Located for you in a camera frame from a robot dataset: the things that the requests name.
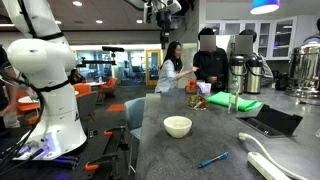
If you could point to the grey orange armchair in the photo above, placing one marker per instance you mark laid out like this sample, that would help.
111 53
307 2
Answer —
86 100

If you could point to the green folded cloth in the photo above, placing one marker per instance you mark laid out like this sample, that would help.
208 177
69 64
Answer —
227 99

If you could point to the orange box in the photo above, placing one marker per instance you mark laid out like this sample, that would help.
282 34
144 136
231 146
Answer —
191 86

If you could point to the person in grey top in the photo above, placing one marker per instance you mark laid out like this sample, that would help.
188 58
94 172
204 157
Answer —
267 77

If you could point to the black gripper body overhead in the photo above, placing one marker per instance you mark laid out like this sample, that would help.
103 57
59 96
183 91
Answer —
163 13

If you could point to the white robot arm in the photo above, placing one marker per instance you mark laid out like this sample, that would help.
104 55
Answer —
45 58

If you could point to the large steel coffee urn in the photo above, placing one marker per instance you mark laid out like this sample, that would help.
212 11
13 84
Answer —
304 72

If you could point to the orange chair far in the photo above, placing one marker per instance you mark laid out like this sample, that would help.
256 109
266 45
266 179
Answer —
107 89

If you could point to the clear plastic water bottle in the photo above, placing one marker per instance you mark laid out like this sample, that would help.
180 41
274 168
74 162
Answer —
233 95

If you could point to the steel coffee airpot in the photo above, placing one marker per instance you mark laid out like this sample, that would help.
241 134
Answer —
237 70
254 75

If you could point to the left steel coffee airpot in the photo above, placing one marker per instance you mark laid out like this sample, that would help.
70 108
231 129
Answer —
237 70

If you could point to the blue pendant lamp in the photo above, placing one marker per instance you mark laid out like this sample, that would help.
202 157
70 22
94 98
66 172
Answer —
264 6

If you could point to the person in black hoodie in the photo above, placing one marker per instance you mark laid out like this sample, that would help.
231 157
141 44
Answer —
211 61

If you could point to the blue pen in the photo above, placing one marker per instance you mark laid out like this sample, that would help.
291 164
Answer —
210 161

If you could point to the seated person in background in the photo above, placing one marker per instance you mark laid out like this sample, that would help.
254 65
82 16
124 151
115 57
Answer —
75 77

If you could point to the orange seat cushion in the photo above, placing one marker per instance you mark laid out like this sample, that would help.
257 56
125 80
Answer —
115 108

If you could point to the white power strip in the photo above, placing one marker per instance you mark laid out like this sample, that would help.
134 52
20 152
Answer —
265 168

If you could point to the white glass door cabinets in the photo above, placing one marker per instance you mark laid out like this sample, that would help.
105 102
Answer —
275 38

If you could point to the white ceramic bowl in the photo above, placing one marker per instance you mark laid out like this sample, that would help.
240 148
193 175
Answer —
177 126

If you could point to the black orange bar clamp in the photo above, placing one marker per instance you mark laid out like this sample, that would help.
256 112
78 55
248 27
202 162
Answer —
114 144

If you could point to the woman in light shirt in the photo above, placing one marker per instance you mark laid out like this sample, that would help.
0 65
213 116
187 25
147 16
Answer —
171 69

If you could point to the person at left edge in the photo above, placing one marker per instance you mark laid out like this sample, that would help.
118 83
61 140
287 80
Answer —
8 98

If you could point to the right steel coffee airpot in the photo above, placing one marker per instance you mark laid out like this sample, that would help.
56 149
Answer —
254 75

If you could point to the light blue chair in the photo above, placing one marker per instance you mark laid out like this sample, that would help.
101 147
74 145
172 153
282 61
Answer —
134 110

